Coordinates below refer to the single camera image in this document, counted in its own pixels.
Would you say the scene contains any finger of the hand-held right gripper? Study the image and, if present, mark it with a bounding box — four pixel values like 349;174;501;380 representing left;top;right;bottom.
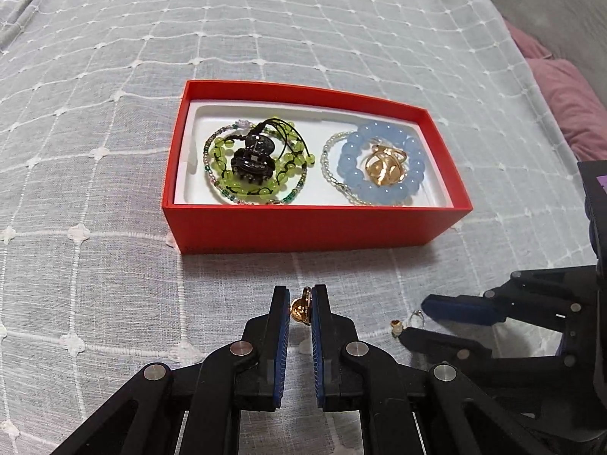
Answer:
399;327;560;382
421;269;596;328

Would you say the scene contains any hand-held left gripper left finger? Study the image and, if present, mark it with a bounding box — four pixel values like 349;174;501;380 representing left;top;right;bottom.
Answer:
47;285;291;455

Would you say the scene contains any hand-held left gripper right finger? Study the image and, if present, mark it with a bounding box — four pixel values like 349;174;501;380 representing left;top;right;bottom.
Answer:
310;284;560;455

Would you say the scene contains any small gold earring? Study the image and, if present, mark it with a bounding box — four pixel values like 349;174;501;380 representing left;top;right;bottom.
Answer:
290;287;313;325

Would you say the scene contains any red cardboard box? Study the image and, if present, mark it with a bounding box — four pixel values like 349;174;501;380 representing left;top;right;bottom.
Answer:
161;80;475;256

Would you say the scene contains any gold hair clip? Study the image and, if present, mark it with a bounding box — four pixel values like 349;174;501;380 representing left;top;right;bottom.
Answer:
364;144;409;185

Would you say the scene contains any blue bead bracelet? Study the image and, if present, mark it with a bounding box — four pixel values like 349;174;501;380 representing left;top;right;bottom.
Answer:
336;121;428;206

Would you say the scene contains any thin pale bead bracelet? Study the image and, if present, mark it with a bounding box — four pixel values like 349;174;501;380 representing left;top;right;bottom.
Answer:
320;130;380;207

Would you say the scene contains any black claw hair clip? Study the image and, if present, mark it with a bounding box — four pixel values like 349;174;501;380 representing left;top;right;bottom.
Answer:
231;133;278;185

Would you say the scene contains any green bead bracelet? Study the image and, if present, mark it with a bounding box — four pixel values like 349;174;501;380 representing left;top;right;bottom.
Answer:
204;123;318;202

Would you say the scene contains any thin multicolour bead bracelet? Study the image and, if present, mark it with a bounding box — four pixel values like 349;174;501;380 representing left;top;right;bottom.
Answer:
201;120;309;207

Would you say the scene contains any pink blanket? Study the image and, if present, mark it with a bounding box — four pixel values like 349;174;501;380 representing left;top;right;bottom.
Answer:
503;19;607;162

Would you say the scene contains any grey checked blanket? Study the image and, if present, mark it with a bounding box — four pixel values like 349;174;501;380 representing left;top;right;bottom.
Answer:
0;0;607;455

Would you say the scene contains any grey pillow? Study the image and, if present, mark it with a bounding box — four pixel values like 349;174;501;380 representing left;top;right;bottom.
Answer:
455;0;607;86

